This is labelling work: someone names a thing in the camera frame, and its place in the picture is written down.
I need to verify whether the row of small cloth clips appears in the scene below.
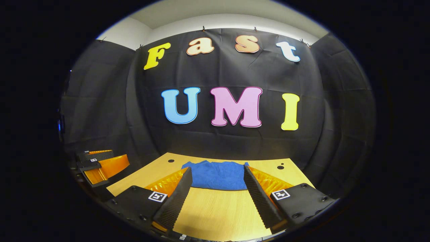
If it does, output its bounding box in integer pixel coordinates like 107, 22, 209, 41
100, 26, 311, 50

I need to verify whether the blue button shirt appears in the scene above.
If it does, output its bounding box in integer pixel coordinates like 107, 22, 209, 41
181, 160, 250, 191

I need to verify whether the black backdrop cloth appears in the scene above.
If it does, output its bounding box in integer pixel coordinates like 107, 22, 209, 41
60, 28, 376, 199

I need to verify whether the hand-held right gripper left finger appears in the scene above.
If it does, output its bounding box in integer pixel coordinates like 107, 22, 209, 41
108, 167, 193, 232

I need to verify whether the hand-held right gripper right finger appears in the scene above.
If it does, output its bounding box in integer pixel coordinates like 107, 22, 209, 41
243, 164, 336, 231

